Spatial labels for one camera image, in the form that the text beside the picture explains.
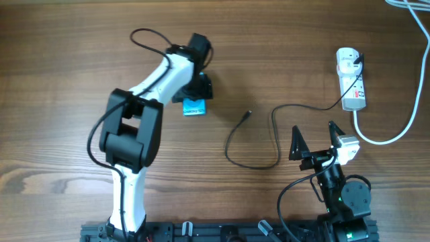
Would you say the white USB charger plug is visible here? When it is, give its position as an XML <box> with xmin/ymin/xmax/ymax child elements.
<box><xmin>337</xmin><ymin>56</ymin><xmax>363</xmax><ymax>77</ymax></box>

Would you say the black USB charging cable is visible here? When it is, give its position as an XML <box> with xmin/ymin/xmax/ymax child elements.
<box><xmin>224</xmin><ymin>52</ymin><xmax>365</xmax><ymax>170</ymax></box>

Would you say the Galaxy S25 smartphone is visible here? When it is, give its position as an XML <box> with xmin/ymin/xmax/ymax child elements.
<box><xmin>183</xmin><ymin>98</ymin><xmax>206</xmax><ymax>116</ymax></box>

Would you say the white power strip cord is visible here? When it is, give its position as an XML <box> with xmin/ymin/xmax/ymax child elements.
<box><xmin>352</xmin><ymin>0</ymin><xmax>430</xmax><ymax>146</ymax></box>

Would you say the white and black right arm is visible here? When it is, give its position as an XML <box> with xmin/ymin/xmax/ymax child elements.
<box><xmin>289</xmin><ymin>121</ymin><xmax>372</xmax><ymax>241</ymax></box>

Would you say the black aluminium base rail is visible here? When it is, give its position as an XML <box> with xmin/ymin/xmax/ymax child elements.
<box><xmin>79</xmin><ymin>220</ymin><xmax>380</xmax><ymax>242</ymax></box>

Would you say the white power strip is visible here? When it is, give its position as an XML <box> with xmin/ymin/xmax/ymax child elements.
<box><xmin>336</xmin><ymin>47</ymin><xmax>366</xmax><ymax>112</ymax></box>

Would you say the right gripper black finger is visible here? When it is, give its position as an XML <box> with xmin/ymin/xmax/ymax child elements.
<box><xmin>329</xmin><ymin>121</ymin><xmax>345</xmax><ymax>147</ymax></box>
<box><xmin>289</xmin><ymin>126</ymin><xmax>310</xmax><ymax>160</ymax></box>

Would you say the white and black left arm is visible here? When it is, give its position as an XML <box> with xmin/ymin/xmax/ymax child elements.
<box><xmin>99</xmin><ymin>34</ymin><xmax>213</xmax><ymax>241</ymax></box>

